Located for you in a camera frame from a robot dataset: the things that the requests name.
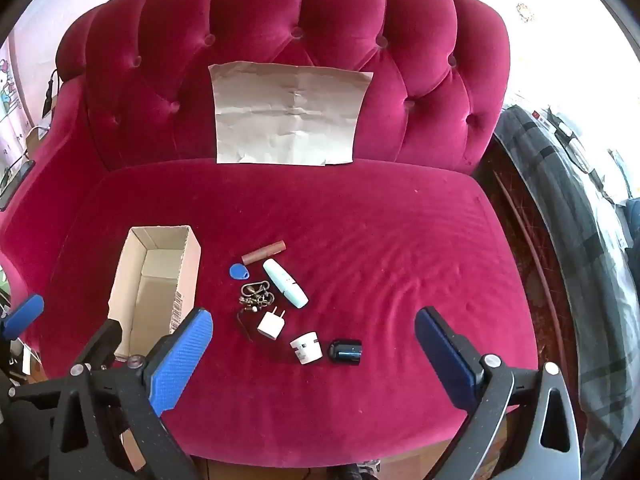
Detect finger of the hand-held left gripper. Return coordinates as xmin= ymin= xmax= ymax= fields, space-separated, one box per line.
xmin=0 ymin=294 xmax=45 ymax=341

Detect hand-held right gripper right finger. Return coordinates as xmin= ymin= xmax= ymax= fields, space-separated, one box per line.
xmin=415 ymin=306 xmax=583 ymax=480

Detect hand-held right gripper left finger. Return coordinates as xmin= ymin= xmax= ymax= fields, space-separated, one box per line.
xmin=10 ymin=306 xmax=214 ymax=480

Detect cardboard box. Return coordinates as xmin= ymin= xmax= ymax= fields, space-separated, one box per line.
xmin=107 ymin=225 xmax=202 ymax=361

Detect white plug adapter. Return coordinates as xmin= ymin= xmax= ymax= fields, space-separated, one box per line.
xmin=257 ymin=306 xmax=287 ymax=341

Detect metal key ring bunch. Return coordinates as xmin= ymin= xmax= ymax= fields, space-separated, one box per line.
xmin=237 ymin=280 xmax=277 ymax=313

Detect small black jar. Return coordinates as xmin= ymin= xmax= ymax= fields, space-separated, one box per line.
xmin=327 ymin=339 xmax=362 ymax=367

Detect small white jar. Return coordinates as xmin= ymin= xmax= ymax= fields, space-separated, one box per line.
xmin=289 ymin=331 xmax=322 ymax=366

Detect light blue bottle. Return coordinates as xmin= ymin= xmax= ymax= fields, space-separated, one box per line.
xmin=262 ymin=259 xmax=309 ymax=309

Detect brown cylindrical tube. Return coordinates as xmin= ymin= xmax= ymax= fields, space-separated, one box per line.
xmin=241 ymin=240 xmax=287 ymax=265

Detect red tufted velvet sofa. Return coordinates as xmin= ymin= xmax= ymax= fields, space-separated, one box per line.
xmin=0 ymin=0 xmax=542 ymax=467

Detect small brown box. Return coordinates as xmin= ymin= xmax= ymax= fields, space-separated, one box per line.
xmin=25 ymin=127 xmax=51 ymax=153

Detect grey plaid blanket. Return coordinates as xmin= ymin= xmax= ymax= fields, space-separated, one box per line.
xmin=492 ymin=105 xmax=640 ymax=480

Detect creased beige paper sheet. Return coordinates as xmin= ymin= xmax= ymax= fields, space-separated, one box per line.
xmin=208 ymin=61 xmax=374 ymax=166

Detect cartoon cat wall poster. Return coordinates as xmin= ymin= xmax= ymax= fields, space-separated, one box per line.
xmin=0 ymin=40 xmax=36 ymax=171

